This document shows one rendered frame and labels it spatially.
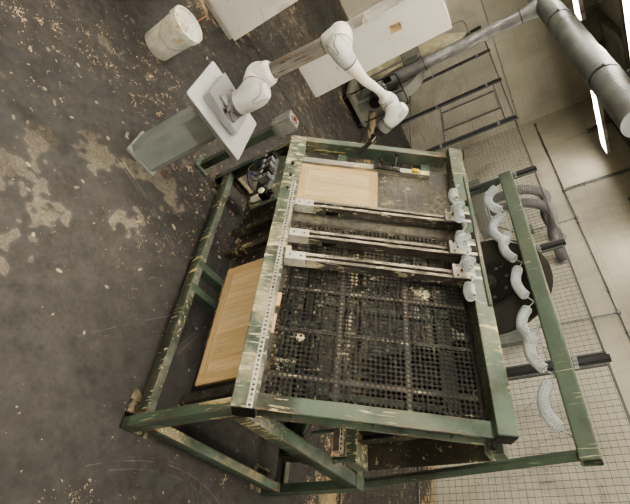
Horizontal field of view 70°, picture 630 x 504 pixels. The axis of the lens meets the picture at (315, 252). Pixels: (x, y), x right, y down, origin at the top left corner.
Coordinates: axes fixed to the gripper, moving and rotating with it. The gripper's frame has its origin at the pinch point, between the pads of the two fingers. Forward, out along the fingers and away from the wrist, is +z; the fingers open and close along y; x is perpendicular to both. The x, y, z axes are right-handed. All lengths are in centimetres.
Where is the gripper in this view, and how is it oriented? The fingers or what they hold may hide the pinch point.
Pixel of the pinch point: (361, 150)
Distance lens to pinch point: 314.7
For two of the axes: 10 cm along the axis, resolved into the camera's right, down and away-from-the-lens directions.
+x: -7.5, -6.3, -2.0
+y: 2.4, -5.4, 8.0
